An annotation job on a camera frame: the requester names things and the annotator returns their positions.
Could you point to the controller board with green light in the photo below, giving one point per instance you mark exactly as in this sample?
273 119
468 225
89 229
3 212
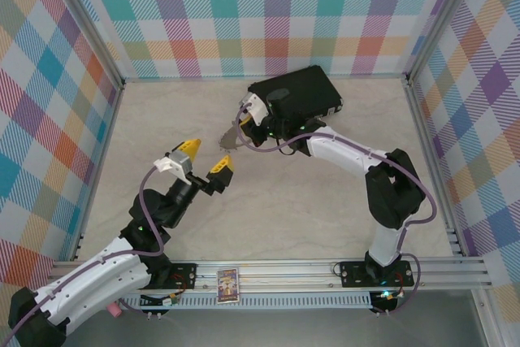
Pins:
388 296

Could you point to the small picture card box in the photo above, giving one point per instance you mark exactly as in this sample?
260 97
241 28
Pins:
228 285

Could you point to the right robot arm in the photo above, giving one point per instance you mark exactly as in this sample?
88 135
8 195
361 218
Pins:
390 188

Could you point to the grey metal keyring plate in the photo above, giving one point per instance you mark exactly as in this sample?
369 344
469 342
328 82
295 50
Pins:
230 140

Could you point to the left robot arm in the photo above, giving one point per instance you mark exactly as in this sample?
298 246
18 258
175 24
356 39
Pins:
93 278

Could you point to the aluminium frame post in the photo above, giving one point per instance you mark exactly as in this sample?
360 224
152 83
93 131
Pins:
92 24
440 18

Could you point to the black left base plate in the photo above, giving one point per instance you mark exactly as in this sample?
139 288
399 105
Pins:
185 276

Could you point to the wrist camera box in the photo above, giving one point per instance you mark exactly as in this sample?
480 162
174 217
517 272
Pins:
254 107
174 164

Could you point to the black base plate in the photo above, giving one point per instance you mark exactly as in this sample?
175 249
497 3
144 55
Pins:
185 276
353 274

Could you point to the aluminium front rail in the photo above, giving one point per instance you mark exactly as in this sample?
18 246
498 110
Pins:
284 278

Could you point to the aluminium side rail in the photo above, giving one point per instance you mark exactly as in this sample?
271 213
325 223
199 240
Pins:
426 140
106 140

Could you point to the pink toy microphone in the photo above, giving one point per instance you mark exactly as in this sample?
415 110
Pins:
114 310

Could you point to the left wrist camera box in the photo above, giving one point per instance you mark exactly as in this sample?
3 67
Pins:
174 164

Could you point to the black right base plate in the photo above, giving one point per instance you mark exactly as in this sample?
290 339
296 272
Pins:
353 274

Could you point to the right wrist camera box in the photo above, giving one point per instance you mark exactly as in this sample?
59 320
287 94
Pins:
254 107

